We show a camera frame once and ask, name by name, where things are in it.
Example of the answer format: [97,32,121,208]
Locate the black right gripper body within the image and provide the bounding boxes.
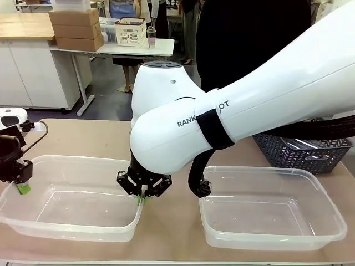
[127,155,168,186]

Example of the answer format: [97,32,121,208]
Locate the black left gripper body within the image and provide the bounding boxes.
[0,127,28,184]

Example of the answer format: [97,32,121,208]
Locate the clear plastic bin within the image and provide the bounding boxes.
[199,166,348,249]
[0,155,146,243]

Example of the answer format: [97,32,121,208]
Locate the dark grey lattice basket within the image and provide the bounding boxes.
[253,132,355,176]

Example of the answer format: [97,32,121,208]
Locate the cream basket brown rim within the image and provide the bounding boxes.
[114,17,147,47]

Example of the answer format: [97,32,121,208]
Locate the white background table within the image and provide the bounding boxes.
[49,37,175,117]

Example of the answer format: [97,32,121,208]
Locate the clear bottle pink label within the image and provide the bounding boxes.
[146,22,157,49]

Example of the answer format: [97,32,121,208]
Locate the brown cardboard box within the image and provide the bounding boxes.
[48,7,100,28]
[55,34,105,52]
[52,22,102,40]

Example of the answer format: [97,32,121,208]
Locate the clear storage box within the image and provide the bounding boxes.
[99,17,120,44]

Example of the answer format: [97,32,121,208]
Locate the background person beige trousers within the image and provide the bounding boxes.
[179,0,200,66]

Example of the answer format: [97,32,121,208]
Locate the background person blue top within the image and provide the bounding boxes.
[109,0,153,94]

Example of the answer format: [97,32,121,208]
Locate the stacked clear lidded containers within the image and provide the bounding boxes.
[50,0,92,12]

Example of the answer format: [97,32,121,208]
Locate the person in black clothes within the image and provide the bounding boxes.
[195,0,312,94]

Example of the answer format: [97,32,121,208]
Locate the thin black camera cable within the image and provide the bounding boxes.
[21,120,50,156]

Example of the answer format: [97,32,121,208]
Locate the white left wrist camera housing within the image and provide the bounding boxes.
[0,108,29,130]

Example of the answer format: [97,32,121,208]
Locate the black velcro strap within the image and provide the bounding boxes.
[196,109,236,150]

